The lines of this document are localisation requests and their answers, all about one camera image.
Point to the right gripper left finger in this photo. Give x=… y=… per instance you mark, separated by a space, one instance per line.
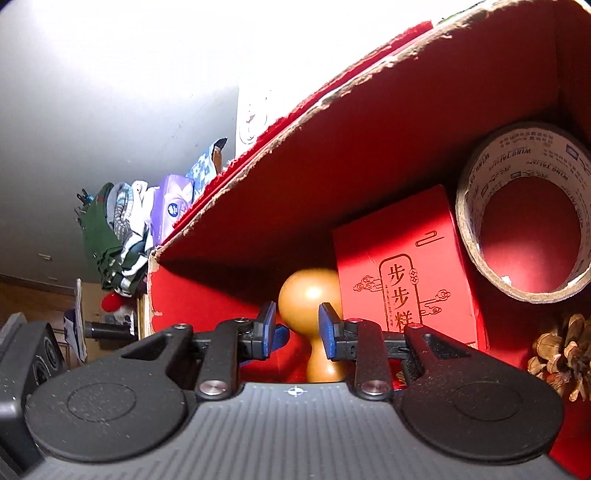
x=208 y=363

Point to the brown pine cone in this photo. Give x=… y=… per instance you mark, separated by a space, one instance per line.
x=562 y=358

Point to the wooden gourd ornament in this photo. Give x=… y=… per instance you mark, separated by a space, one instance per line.
x=300 y=296

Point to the purple tissue pack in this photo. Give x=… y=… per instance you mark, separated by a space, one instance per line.
x=172 y=198

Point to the pile of clothes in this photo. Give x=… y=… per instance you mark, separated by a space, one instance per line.
x=116 y=233

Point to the red gold gift box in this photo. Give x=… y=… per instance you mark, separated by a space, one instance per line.
x=403 y=264

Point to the cartoon print bed sheet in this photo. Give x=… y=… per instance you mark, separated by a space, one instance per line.
x=253 y=117

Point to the red cardboard box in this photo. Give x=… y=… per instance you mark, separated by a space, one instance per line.
x=407 y=116

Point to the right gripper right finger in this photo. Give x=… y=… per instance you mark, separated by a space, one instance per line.
x=371 y=349

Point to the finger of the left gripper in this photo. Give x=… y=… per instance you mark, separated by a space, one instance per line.
x=281 y=336

